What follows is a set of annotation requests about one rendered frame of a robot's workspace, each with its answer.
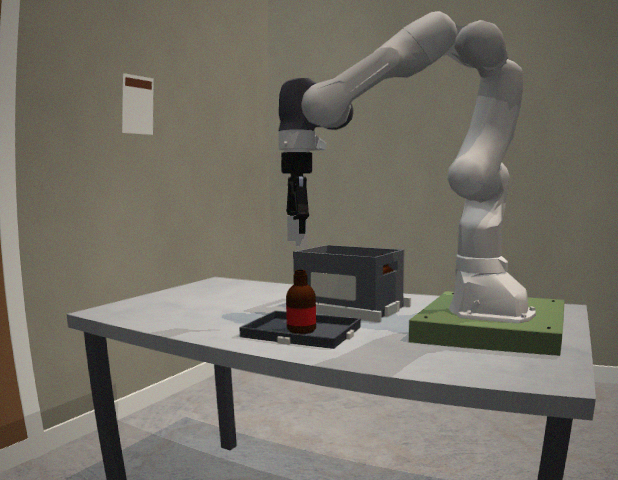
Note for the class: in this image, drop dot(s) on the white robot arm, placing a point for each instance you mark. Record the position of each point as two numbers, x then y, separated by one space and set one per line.
483 288

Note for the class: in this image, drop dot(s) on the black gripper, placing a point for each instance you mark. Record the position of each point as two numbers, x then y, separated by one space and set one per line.
298 163

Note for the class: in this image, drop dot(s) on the grey divided crate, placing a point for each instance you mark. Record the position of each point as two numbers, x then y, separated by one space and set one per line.
351 276

